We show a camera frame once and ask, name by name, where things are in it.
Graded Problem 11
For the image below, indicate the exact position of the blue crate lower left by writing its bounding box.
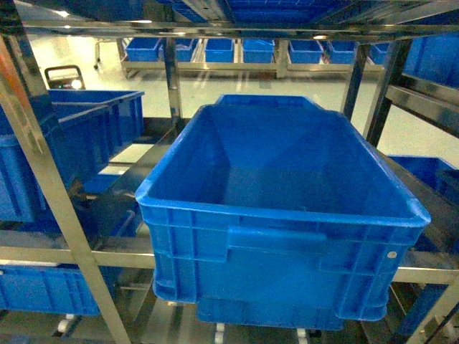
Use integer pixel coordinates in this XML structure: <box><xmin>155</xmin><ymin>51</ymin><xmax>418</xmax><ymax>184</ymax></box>
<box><xmin>1</xmin><ymin>264</ymin><xmax>100</xmax><ymax>316</ymax></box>

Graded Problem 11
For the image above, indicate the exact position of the steel shelf rack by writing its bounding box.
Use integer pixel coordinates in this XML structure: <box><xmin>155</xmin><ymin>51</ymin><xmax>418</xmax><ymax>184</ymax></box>
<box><xmin>1</xmin><ymin>1</ymin><xmax>458</xmax><ymax>343</ymax></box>

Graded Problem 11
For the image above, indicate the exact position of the blue crate shelf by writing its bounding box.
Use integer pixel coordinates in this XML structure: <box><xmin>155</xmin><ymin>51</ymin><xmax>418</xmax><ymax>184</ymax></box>
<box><xmin>135</xmin><ymin>95</ymin><xmax>431</xmax><ymax>330</ymax></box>
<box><xmin>1</xmin><ymin>90</ymin><xmax>144</xmax><ymax>222</ymax></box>

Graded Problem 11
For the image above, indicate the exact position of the blue crate middle shelf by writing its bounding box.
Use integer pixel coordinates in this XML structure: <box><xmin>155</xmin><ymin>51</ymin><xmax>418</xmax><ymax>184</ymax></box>
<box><xmin>135</xmin><ymin>95</ymin><xmax>431</xmax><ymax>330</ymax></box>

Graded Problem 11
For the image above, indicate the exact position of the blue crate left shelf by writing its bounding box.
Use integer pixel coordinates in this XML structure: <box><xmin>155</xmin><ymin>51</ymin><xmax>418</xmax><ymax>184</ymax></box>
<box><xmin>1</xmin><ymin>90</ymin><xmax>144</xmax><ymax>222</ymax></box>

